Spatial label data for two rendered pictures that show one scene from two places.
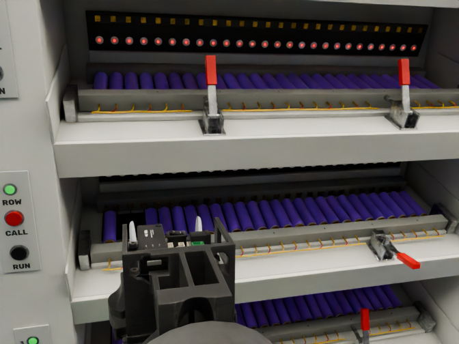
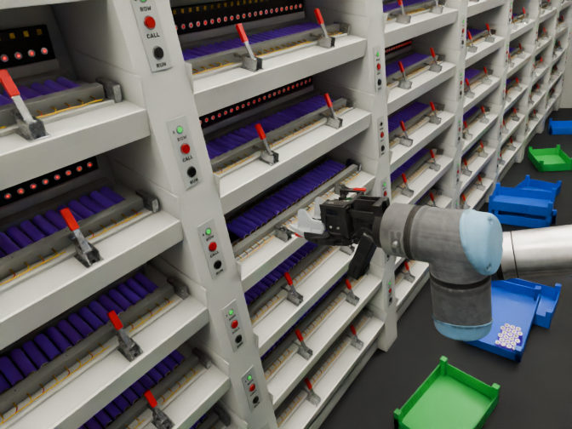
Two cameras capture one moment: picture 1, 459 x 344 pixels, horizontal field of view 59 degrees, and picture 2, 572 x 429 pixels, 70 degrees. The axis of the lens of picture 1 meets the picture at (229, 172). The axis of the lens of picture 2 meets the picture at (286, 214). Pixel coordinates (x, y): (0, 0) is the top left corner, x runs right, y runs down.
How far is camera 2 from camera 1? 57 cm
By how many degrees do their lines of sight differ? 30
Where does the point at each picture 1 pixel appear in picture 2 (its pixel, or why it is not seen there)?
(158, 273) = (351, 209)
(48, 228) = (225, 245)
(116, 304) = (324, 237)
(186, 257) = (357, 200)
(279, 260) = not seen: hidden behind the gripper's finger
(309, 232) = (311, 197)
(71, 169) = (225, 208)
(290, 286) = not seen: hidden behind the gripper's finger
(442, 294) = not seen: hidden behind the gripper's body
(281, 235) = (300, 204)
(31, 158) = (213, 210)
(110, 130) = (231, 181)
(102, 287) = (246, 268)
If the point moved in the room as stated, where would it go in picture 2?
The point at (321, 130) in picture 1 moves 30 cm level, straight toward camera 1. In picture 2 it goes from (310, 142) to (383, 176)
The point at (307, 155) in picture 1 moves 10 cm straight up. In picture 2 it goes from (309, 157) to (304, 117)
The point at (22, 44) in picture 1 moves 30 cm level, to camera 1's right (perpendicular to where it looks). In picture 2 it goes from (199, 151) to (324, 108)
